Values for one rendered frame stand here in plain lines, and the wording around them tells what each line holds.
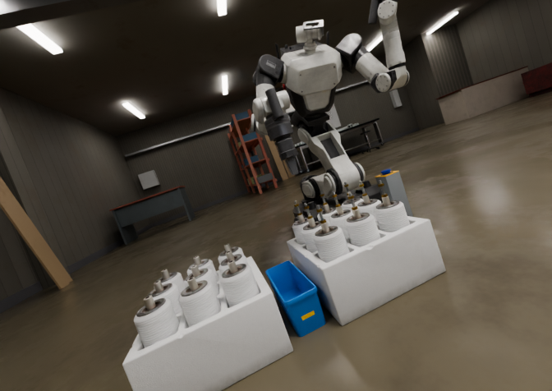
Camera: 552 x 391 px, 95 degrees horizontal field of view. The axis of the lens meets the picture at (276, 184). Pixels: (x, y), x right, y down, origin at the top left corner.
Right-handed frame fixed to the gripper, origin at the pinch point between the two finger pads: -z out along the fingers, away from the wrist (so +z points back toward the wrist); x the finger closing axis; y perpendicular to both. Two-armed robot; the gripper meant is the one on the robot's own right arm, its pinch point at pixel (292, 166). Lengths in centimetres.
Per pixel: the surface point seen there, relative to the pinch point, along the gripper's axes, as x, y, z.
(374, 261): 17.6, 12.0, -34.7
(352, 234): 12.0, 9.8, -26.7
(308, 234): 3.7, -2.9, -24.2
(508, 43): -653, 806, 118
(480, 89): -579, 617, 14
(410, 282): 16, 21, -46
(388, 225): 10.8, 22.2, -28.4
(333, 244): 16.3, 2.1, -25.8
